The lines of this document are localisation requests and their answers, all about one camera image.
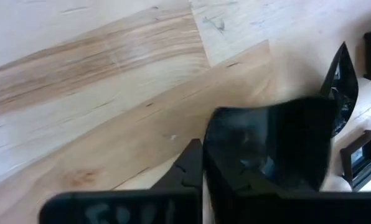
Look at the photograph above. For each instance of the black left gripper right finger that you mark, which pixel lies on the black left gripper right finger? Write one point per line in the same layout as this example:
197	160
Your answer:
232	186

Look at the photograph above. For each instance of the black teardrop plate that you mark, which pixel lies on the black teardrop plate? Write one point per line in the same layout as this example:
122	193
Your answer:
347	93

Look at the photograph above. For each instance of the black pot with soil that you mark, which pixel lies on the black pot with soil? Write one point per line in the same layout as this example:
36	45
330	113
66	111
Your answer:
297	140

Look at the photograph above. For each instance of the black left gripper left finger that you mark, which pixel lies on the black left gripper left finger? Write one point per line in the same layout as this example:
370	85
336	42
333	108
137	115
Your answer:
188	174

